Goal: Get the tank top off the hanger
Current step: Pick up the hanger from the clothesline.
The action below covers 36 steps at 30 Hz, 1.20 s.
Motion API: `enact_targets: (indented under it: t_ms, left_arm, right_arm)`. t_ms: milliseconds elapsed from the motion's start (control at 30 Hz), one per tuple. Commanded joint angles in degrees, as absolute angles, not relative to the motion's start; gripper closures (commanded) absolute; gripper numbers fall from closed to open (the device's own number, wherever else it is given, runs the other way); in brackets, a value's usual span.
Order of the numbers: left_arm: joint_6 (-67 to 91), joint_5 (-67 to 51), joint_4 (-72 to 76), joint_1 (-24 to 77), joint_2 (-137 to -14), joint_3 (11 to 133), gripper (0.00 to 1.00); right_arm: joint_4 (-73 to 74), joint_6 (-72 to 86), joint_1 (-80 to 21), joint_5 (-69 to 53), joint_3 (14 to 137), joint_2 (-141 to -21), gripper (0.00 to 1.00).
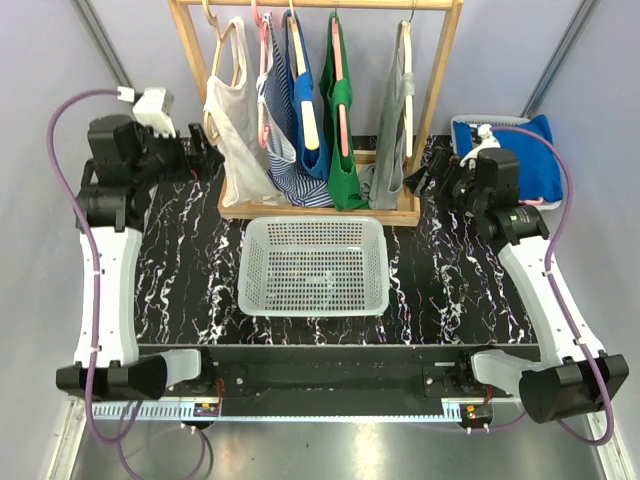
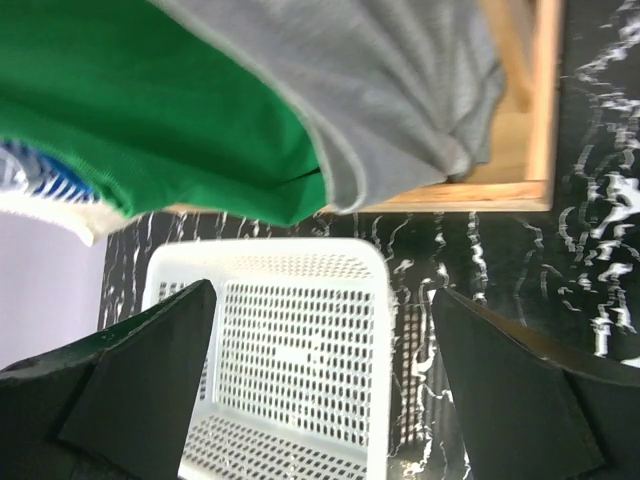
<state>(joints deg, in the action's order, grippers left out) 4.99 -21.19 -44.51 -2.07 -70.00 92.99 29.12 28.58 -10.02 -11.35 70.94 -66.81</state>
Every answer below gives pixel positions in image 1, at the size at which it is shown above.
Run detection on blue folded cloth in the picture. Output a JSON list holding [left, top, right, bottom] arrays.
[[453, 114, 565, 205]]

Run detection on white perforated plastic basket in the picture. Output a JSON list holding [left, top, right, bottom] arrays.
[[237, 216, 390, 318]]

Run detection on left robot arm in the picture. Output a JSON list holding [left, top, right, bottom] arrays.
[[55, 115, 222, 401]]

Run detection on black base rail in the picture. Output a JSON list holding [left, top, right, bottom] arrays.
[[165, 345, 513, 421]]

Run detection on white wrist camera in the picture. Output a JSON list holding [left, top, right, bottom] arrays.
[[132, 87, 176, 138], [459, 123, 501, 170]]

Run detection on grey side basket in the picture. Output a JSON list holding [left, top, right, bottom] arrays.
[[450, 114, 563, 211]]

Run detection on wooden clothes rack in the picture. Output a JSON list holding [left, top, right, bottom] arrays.
[[169, 1, 464, 227]]

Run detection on pink hanger with striped top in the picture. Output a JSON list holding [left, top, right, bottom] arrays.
[[250, 0, 270, 149]]

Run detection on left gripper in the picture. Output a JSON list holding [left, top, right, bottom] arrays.
[[132, 119, 224, 187]]

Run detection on pink hanger with green top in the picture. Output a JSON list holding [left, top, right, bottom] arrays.
[[331, 16, 349, 157]]

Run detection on light wooden hanger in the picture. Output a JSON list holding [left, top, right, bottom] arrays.
[[201, 0, 237, 145]]

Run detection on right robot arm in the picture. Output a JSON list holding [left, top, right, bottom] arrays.
[[404, 147, 629, 423]]

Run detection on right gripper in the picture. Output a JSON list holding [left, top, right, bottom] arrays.
[[401, 147, 487, 216]]

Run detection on blue white striped tank top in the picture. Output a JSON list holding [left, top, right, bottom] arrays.
[[256, 13, 333, 207]]

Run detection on wooden hanger with blue top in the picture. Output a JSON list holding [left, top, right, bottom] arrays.
[[289, 1, 320, 150]]

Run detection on pink hanger in side basket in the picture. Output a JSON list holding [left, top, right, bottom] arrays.
[[519, 197, 545, 206]]

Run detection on cream hanger with grey top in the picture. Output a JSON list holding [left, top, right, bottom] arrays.
[[402, 2, 416, 160]]

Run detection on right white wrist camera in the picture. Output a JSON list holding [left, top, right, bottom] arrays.
[[459, 123, 501, 170]]

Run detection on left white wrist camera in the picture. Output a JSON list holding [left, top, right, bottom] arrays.
[[132, 87, 176, 138]]

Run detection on green tank top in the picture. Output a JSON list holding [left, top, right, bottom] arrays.
[[319, 11, 369, 211]]

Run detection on grey tank top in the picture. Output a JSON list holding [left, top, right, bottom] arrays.
[[359, 20, 415, 210]]

